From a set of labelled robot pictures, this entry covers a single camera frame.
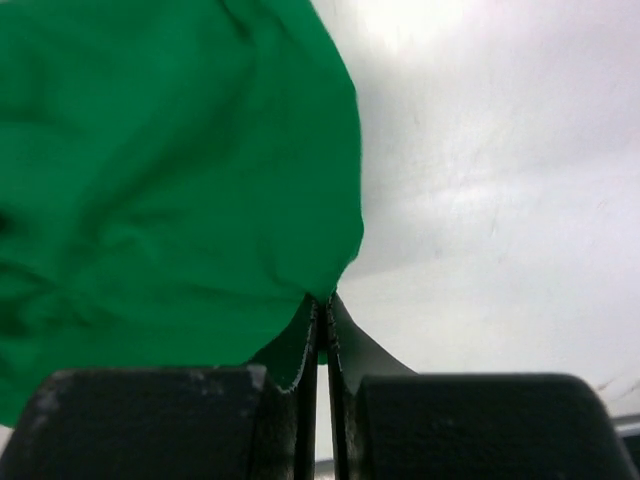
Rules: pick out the green t shirt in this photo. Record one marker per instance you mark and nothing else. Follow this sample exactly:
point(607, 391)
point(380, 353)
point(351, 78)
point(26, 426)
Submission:
point(176, 177)

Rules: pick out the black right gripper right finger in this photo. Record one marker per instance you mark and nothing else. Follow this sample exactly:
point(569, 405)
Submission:
point(390, 422)

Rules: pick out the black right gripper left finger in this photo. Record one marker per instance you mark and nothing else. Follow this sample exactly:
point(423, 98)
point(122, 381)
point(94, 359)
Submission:
point(254, 421)

